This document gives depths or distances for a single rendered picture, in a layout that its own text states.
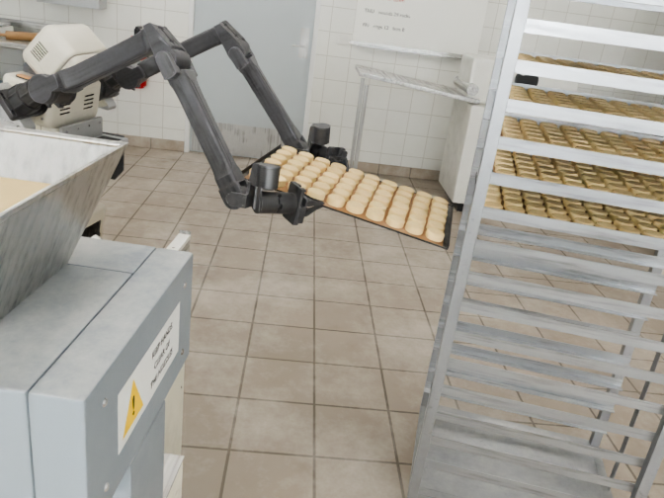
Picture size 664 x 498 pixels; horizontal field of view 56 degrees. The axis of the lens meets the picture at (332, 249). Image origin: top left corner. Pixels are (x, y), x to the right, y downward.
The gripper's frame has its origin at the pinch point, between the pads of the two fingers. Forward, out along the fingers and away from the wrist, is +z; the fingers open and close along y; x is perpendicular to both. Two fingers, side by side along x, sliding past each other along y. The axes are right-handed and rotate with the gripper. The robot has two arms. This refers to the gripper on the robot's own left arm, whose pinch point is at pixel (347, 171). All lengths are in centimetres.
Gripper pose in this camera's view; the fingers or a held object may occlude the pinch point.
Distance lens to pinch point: 205.1
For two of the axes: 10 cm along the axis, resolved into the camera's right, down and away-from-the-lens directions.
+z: 5.3, 4.6, -7.1
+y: -2.5, 8.8, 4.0
